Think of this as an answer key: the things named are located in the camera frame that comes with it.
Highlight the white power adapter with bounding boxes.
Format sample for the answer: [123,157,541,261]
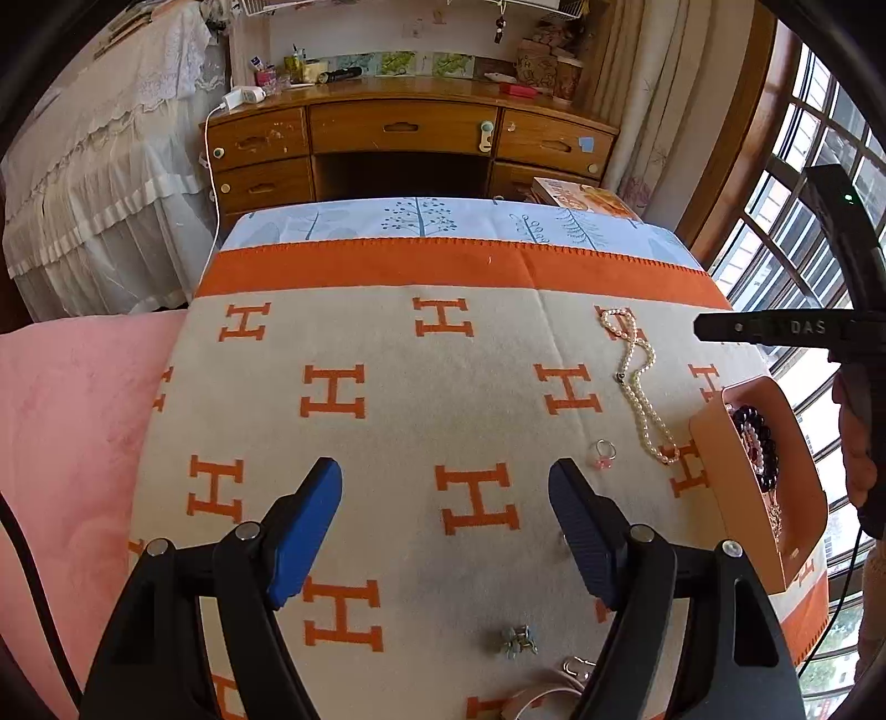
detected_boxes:
[220,84,267,112]

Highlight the white pearl necklace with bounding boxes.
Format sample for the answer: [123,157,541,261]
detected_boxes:
[599,306,683,466]

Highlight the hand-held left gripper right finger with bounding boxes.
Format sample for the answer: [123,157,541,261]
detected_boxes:
[548,457,807,720]

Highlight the silver stud earrings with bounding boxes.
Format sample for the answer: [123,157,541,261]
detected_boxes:
[499,624,539,659]

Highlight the black cable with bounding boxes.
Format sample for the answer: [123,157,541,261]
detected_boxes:
[795,529,868,680]
[0,490,83,703]

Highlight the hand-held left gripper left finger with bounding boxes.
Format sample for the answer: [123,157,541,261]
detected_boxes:
[83,457,343,720]

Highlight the orange cover book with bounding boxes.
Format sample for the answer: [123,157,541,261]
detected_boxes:
[532,176,645,223]

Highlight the dark bead bracelet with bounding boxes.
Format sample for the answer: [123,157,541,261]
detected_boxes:
[731,405,780,494]

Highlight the pink bead bracelet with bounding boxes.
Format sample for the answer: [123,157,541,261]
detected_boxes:
[740,422,766,473]

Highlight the wooden grid window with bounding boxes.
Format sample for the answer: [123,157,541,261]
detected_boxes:
[713,38,886,720]

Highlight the white lace bed cover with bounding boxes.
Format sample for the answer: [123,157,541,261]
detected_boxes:
[0,0,231,323]

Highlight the floral beige curtain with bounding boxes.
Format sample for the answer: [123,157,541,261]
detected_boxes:
[599,0,759,217]

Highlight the blue leaf print bedsheet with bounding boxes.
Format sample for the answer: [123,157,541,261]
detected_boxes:
[218,197,703,274]

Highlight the person's right hand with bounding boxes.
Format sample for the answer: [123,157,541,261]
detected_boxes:
[831,372,879,511]

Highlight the white charging cable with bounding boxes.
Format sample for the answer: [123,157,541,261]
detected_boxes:
[199,102,228,251]

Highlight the patterned paper cup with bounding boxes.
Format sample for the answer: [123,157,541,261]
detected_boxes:
[552,59,586,106]

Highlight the orange jewelry box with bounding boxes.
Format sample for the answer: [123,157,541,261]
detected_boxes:
[688,374,830,596]

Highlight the beige orange printed blanket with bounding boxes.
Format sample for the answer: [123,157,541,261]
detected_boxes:
[128,239,832,720]

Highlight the wooden desk with drawers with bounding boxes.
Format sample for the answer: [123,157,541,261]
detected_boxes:
[200,93,620,215]

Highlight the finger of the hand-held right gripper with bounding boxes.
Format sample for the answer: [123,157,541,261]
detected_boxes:
[694,310,842,346]

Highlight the pink plush blanket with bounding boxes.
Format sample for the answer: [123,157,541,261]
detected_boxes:
[0,308,191,720]

